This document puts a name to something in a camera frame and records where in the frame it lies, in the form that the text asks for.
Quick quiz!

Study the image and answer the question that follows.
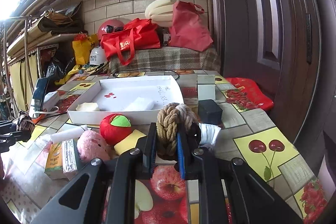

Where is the braided rope knot ball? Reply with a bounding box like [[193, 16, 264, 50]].
[[156, 103, 199, 160]]

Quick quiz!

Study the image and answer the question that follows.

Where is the pink plush toy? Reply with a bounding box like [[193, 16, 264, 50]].
[[77, 130, 111, 163]]

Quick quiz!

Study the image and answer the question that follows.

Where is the yellow sponge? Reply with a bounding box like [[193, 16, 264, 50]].
[[114, 130, 146, 155]]

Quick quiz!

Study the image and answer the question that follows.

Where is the orange green carton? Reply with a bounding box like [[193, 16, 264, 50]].
[[45, 143, 66, 180]]

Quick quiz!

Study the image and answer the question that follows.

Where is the red plush apple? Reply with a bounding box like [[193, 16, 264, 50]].
[[100, 114, 133, 146]]

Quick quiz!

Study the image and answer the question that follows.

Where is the white foam roll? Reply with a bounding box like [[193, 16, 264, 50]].
[[50, 125, 88, 144]]

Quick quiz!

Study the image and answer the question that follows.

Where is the white folded cloth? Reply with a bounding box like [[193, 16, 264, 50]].
[[199, 123, 222, 147]]

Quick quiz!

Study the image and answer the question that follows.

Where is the yellow octagonal foam piece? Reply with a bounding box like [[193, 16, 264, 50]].
[[76, 102, 100, 112]]

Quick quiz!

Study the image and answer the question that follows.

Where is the black foam cube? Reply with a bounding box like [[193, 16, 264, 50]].
[[198, 100, 223, 126]]

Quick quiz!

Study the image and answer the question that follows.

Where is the white cardboard tray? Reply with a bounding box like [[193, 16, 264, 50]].
[[67, 76, 184, 126]]

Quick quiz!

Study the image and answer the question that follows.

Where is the red plastic bag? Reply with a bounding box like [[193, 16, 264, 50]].
[[224, 77, 274, 112]]

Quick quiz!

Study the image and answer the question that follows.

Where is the white power bank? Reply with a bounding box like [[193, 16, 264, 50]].
[[42, 91, 60, 111]]

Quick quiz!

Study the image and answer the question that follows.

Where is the white hard hat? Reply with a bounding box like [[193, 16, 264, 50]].
[[89, 46, 107, 65]]

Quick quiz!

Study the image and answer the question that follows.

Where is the plaid covered bench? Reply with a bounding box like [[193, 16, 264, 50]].
[[109, 47, 221, 73]]

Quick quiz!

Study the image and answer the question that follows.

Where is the yellow gift bag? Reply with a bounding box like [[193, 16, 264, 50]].
[[72, 34, 99, 65]]

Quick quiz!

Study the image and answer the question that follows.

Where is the red glossy tote bag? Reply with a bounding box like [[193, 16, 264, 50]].
[[100, 18, 161, 65]]

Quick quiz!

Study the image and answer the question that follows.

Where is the red helmet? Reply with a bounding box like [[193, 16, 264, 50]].
[[97, 19, 124, 40]]

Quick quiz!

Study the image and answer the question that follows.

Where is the red fabric bag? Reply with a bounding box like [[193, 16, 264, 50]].
[[169, 1, 213, 52]]

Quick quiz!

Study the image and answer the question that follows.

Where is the dark wooden door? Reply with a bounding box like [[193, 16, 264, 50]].
[[213, 0, 335, 165]]

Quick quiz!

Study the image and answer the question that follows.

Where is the cream foam strips bundle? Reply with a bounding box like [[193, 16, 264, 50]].
[[145, 0, 177, 27]]

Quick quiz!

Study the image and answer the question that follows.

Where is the black cable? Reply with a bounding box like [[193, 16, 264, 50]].
[[112, 67, 181, 81]]

